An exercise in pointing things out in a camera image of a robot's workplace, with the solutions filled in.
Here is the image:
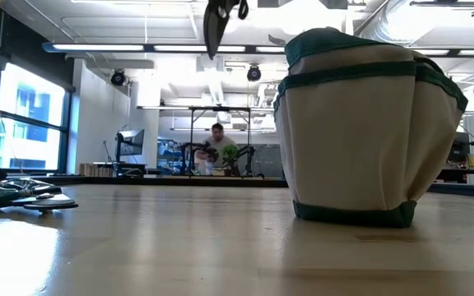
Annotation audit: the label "computer monitor on stand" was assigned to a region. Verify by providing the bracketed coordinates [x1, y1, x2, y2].
[115, 129, 146, 164]

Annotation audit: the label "dark computer monitor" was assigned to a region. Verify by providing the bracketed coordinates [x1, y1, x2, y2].
[446, 131, 472, 164]

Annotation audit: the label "small green background plant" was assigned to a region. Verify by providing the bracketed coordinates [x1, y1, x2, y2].
[221, 143, 242, 177]

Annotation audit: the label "person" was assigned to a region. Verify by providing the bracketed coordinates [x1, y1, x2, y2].
[194, 122, 240, 177]

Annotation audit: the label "round black ceiling speaker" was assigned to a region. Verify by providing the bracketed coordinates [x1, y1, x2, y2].
[246, 64, 263, 82]
[110, 68, 127, 87]

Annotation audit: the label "black background rig frame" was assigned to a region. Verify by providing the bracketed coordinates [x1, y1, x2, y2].
[137, 104, 277, 178]

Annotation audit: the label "large window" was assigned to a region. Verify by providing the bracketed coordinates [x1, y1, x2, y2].
[0, 59, 72, 174]

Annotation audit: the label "long ceiling light fixture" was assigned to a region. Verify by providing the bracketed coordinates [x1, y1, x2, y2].
[42, 40, 474, 58]

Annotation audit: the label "wooden slat crate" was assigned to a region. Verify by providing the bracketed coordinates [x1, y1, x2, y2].
[79, 163, 117, 178]

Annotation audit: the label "silver ceiling duct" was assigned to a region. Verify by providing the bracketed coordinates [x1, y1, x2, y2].
[354, 0, 431, 44]

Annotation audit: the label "black ceiling rail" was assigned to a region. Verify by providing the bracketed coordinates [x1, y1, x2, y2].
[409, 0, 474, 18]

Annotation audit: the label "green pruning shears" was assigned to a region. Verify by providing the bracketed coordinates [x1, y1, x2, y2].
[0, 176, 79, 215]

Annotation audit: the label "beige green gardening bag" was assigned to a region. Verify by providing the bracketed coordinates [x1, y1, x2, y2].
[272, 26, 469, 229]

